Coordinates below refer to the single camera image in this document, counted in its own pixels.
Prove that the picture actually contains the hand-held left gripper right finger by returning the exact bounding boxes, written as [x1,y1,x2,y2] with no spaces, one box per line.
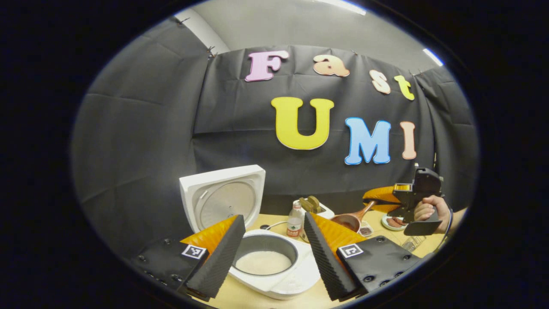
[303,212,423,301]

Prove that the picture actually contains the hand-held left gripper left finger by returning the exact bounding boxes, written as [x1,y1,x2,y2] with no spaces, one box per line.
[131,215,246,301]

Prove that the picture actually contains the white rice cooker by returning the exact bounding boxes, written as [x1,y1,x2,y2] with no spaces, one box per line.
[179,165,321,300]

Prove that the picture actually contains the clear wire chopstick holder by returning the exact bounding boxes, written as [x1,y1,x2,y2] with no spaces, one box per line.
[401,235,427,253]

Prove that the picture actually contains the brown wooden spoon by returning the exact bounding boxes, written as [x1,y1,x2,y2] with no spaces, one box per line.
[331,201,377,232]

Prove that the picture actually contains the pale green plate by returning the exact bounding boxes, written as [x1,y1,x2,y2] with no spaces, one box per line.
[381,215,408,231]

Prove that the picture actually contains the white toaster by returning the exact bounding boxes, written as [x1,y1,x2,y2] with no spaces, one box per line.
[293,196,335,220]

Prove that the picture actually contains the clear plastic bottle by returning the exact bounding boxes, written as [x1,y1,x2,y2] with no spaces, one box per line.
[287,202,303,238]

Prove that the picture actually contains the brown bread slices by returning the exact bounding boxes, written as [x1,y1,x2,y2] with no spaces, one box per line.
[299,196,321,214]

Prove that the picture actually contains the ceiling light panel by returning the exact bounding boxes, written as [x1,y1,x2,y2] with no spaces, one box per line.
[422,48,445,67]

